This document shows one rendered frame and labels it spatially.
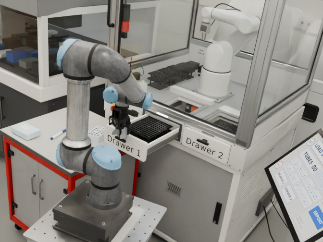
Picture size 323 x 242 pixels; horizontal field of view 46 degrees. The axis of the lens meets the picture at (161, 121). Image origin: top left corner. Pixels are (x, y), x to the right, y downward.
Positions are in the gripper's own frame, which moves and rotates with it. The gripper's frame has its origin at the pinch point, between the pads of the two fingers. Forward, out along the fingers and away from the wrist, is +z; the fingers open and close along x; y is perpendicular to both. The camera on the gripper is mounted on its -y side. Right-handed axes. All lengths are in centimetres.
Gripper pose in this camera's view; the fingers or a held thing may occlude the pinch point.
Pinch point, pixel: (122, 138)
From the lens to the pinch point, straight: 200.8
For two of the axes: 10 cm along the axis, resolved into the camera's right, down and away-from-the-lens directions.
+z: -1.1, 8.9, 4.4
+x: 7.9, 3.4, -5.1
